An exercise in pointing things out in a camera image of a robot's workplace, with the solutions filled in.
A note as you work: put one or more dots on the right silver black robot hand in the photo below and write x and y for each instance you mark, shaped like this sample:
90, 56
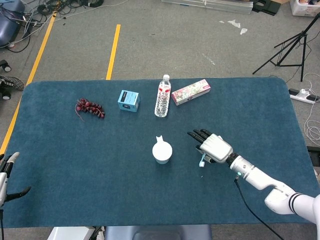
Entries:
216, 148

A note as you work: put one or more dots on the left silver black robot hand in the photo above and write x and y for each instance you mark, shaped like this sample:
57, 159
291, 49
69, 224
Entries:
3, 180

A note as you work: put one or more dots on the light blue toothbrush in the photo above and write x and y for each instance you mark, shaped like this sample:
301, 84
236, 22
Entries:
201, 163

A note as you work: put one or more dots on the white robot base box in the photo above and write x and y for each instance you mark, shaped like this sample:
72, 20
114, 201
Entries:
67, 233

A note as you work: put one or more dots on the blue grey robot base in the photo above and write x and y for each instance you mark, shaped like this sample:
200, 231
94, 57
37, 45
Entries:
155, 233

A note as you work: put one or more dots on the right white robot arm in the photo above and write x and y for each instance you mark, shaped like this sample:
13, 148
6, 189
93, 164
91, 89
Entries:
257, 176

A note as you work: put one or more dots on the white cup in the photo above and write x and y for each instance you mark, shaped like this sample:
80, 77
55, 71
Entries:
162, 152

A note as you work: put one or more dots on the floral toothpaste box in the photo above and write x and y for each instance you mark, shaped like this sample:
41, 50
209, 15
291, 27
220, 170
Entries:
190, 93

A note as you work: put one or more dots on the clear plastic water bottle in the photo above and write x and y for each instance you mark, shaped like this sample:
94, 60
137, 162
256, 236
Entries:
162, 102

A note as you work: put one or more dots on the grey sneaker shoe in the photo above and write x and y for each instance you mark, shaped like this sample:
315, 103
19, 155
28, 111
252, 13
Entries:
15, 82

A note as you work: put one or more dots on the blue table mat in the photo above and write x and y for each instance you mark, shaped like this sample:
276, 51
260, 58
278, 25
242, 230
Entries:
100, 162

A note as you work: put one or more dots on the light blue speaker box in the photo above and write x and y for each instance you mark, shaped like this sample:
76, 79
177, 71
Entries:
128, 100

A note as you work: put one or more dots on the white power strip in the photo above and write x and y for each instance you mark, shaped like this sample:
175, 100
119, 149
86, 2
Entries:
303, 96

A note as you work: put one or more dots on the red grape bunch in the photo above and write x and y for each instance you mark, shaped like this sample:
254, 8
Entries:
90, 107

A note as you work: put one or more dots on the black wheeled chair base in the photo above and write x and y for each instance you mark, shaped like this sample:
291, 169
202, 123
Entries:
6, 65

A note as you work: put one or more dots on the aluminium profile rails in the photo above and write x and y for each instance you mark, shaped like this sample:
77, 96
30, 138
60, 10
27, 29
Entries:
225, 6

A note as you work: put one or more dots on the black tripod stand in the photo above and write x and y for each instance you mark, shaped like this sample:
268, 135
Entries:
303, 33

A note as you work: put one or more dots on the dark blue machine housing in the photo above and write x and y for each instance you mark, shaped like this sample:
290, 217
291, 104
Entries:
7, 27

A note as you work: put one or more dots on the white plastic basket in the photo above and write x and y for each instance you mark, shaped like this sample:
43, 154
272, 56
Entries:
300, 10

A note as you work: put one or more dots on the black metal bracket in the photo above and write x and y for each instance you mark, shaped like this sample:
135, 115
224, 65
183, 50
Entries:
267, 7

